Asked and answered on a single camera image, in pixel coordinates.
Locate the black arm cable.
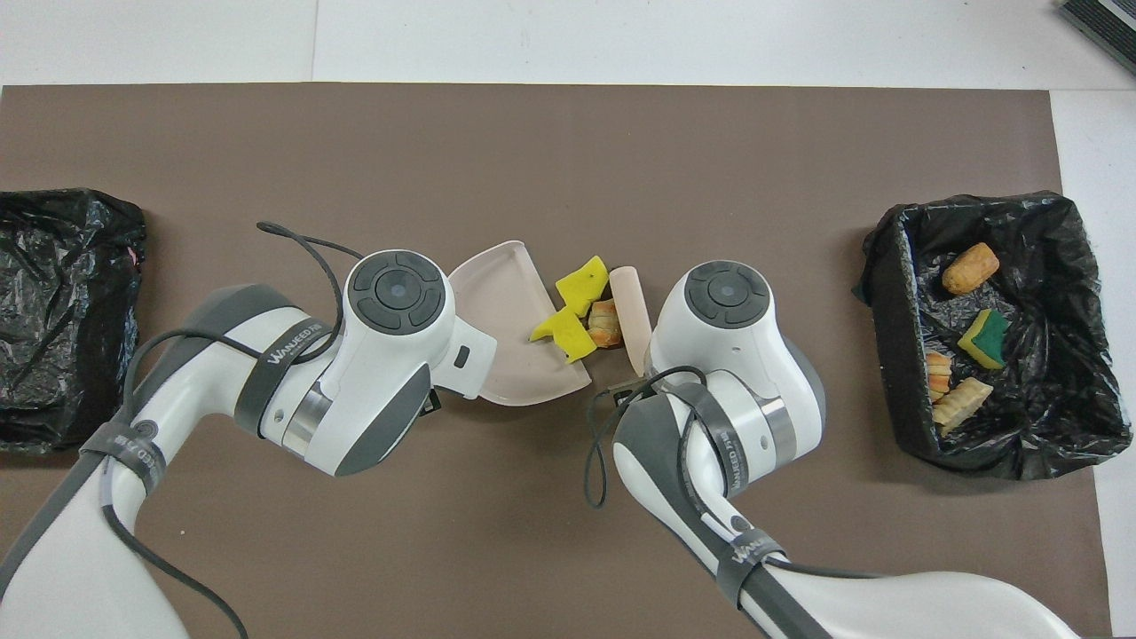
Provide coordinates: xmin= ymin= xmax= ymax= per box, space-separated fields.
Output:
xmin=98 ymin=221 xmax=365 ymax=639
xmin=584 ymin=366 xmax=888 ymax=587

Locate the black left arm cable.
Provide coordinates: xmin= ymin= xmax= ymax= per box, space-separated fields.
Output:
xmin=98 ymin=221 xmax=365 ymax=639

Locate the beige plastic dustpan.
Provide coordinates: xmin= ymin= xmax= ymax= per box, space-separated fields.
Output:
xmin=446 ymin=240 xmax=593 ymax=407

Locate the dark ribbed panel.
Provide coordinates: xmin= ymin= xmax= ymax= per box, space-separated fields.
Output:
xmin=1059 ymin=0 xmax=1136 ymax=76

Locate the pale ridged bread piece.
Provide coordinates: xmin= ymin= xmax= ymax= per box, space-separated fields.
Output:
xmin=932 ymin=377 xmax=995 ymax=436

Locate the bin lined with black bag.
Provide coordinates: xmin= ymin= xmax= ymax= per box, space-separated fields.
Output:
xmin=854 ymin=191 xmax=1133 ymax=482
xmin=0 ymin=187 xmax=148 ymax=454

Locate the beige brush with black bristles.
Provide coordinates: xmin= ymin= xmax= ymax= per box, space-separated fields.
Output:
xmin=608 ymin=265 xmax=655 ymax=375

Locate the brown table mat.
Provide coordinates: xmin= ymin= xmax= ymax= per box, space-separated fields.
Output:
xmin=0 ymin=84 xmax=1115 ymax=639

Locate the yellow sponge piece with dot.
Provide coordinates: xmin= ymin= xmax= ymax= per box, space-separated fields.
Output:
xmin=555 ymin=256 xmax=611 ymax=318

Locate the brown oval bread roll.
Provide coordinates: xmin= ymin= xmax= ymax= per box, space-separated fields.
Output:
xmin=942 ymin=242 xmax=1001 ymax=296

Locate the striped bread slice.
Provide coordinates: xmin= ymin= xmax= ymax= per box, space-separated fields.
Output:
xmin=588 ymin=298 xmax=624 ymax=349

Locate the yellow sponge piece green backing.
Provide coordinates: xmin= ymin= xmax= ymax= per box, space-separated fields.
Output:
xmin=957 ymin=308 xmax=1012 ymax=369

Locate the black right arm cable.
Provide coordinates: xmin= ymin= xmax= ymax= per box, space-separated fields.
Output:
xmin=584 ymin=366 xmax=888 ymax=587

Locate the notched yellow sponge piece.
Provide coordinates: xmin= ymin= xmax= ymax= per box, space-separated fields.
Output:
xmin=530 ymin=306 xmax=597 ymax=364

